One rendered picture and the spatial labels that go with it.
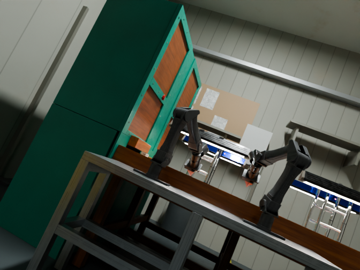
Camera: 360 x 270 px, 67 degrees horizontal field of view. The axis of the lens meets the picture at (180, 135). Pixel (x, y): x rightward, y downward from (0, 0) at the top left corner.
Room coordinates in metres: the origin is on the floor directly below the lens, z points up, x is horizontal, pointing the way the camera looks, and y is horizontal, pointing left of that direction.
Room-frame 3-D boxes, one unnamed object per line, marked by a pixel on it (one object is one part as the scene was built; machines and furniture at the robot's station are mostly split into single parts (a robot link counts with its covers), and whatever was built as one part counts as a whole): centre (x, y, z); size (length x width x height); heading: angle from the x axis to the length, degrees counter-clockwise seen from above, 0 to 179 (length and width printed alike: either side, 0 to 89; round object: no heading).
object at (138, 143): (1.98, 0.24, 0.83); 0.30 x 0.06 x 0.07; 166
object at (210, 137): (1.93, -0.21, 1.08); 0.62 x 0.08 x 0.07; 76
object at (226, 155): (2.47, -0.34, 1.08); 0.62 x 0.08 x 0.07; 76
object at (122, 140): (2.41, 0.44, 0.42); 1.36 x 0.55 x 0.84; 166
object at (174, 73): (2.41, 0.44, 1.32); 1.36 x 0.55 x 0.95; 166
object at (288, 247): (1.60, -0.30, 0.65); 1.20 x 0.90 x 0.04; 77
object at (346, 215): (1.77, -1.17, 0.90); 0.20 x 0.19 x 0.45; 76
